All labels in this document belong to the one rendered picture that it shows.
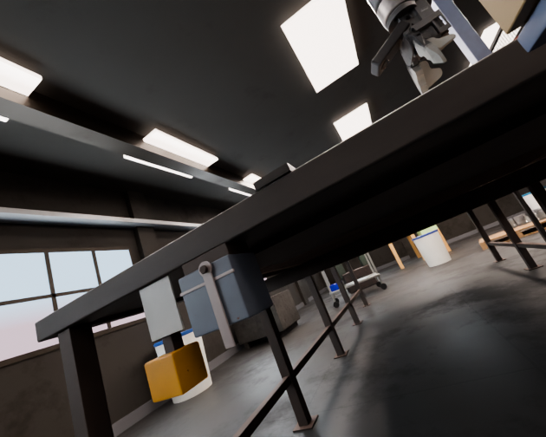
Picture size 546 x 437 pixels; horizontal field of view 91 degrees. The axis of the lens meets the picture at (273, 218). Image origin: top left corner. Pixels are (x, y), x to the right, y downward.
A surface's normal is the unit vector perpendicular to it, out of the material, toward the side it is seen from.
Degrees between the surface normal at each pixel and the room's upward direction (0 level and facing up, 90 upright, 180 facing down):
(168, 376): 90
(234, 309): 90
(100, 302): 90
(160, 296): 90
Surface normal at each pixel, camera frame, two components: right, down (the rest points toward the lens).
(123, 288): -0.43, -0.07
